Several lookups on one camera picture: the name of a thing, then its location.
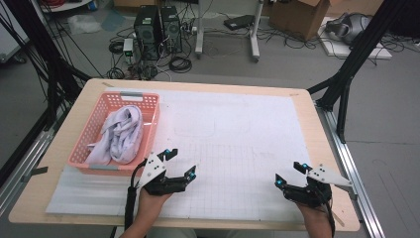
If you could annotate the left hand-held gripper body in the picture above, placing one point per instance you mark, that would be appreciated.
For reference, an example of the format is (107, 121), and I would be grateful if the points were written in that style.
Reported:
(165, 185)

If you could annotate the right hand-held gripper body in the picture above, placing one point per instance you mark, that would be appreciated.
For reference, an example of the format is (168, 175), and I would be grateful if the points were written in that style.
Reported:
(310, 195)

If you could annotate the lilac printed towel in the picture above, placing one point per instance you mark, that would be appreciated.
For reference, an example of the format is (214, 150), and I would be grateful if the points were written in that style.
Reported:
(122, 135)

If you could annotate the pink plastic basket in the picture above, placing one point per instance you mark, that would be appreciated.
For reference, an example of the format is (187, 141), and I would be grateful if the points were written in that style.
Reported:
(89, 132)

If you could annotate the person's right hand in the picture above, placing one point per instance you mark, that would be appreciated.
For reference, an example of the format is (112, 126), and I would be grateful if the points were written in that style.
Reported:
(313, 214)

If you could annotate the person's left hand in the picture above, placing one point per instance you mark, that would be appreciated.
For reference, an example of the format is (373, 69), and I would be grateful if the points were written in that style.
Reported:
(150, 205)

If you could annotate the small white box device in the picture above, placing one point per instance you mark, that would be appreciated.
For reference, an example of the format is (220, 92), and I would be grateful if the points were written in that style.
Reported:
(128, 46)

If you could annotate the black computer tower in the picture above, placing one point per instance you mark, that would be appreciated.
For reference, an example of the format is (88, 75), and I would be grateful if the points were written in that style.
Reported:
(171, 29)
(147, 33)

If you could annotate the white floor board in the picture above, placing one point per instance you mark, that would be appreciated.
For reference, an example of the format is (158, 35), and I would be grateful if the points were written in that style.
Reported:
(343, 51)

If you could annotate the white metal stand leg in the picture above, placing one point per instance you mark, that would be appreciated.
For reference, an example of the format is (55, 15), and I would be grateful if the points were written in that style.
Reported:
(255, 36)
(199, 33)

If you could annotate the teal sheet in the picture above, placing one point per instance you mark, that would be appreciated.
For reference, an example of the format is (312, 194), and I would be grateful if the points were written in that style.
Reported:
(114, 20)

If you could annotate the black flat device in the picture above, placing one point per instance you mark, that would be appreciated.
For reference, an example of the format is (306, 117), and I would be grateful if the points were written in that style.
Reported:
(239, 22)

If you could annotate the grey round appliance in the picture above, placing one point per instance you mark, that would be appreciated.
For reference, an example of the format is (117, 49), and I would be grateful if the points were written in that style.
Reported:
(353, 26)

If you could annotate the open cardboard box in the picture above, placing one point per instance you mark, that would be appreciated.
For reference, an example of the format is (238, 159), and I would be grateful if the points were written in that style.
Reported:
(297, 16)

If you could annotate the closed cardboard box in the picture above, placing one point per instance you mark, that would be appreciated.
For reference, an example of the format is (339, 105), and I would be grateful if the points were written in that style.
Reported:
(132, 3)
(356, 6)

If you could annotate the clear plastic bag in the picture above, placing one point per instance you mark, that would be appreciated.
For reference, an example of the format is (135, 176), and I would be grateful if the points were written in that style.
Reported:
(82, 23)

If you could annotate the round white table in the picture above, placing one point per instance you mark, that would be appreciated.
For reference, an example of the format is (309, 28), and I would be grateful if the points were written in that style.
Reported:
(66, 7)

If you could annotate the white cabinet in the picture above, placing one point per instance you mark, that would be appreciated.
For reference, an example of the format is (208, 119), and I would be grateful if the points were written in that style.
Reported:
(10, 39)

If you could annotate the grey metal bracket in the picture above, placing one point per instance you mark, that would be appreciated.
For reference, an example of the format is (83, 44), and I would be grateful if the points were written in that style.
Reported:
(352, 193)
(39, 171)

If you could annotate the aluminium rail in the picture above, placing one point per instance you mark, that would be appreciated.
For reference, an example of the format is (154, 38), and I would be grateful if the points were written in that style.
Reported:
(13, 188)
(343, 155)

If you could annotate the black metal frame strut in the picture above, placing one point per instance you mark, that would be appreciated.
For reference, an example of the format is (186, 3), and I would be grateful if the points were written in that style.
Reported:
(46, 49)
(366, 43)

